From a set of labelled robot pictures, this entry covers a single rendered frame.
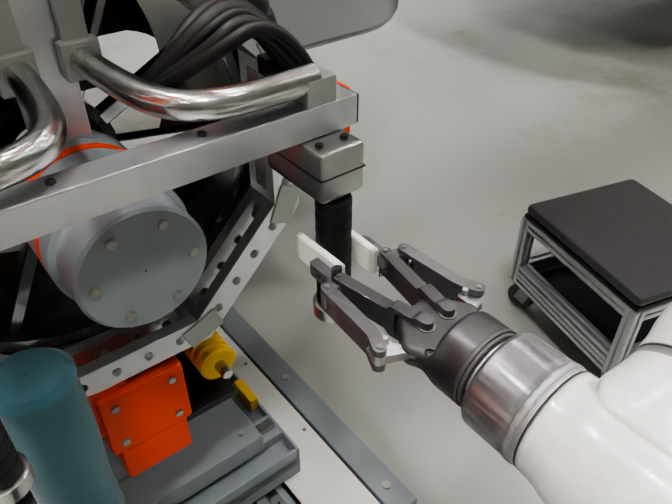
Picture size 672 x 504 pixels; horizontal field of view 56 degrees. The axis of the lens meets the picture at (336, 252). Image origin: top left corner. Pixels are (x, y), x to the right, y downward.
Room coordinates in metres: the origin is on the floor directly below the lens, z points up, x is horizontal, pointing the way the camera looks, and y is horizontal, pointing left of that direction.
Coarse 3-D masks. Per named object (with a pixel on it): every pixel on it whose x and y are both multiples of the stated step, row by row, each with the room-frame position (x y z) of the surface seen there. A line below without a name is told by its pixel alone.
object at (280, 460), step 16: (240, 384) 0.88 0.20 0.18; (240, 400) 0.87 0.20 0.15; (256, 400) 0.84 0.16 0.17; (256, 416) 0.83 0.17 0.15; (272, 432) 0.77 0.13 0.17; (272, 448) 0.75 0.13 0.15; (288, 448) 0.75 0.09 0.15; (256, 464) 0.71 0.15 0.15; (272, 464) 0.70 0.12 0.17; (288, 464) 0.72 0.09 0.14; (224, 480) 0.68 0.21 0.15; (240, 480) 0.68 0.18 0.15; (256, 480) 0.67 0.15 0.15; (272, 480) 0.69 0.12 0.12; (192, 496) 0.64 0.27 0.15; (208, 496) 0.64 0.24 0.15; (224, 496) 0.63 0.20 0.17; (240, 496) 0.65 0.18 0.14; (256, 496) 0.67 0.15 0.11
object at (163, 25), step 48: (96, 0) 0.70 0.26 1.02; (144, 0) 0.90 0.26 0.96; (0, 96) 0.65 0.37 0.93; (0, 144) 0.65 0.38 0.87; (144, 144) 0.71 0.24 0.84; (192, 192) 0.80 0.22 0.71; (0, 288) 0.67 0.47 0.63; (48, 288) 0.69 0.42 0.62; (0, 336) 0.56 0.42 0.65; (48, 336) 0.58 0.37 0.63
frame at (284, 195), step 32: (192, 0) 0.65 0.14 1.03; (256, 64) 0.71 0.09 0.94; (256, 160) 0.73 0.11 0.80; (256, 192) 0.73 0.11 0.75; (288, 192) 0.71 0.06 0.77; (256, 224) 0.69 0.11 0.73; (224, 256) 0.69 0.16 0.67; (256, 256) 0.68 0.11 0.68; (224, 288) 0.64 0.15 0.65; (160, 320) 0.63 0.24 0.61; (192, 320) 0.62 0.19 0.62; (96, 352) 0.57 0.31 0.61; (128, 352) 0.56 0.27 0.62; (160, 352) 0.58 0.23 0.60; (96, 384) 0.53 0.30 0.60
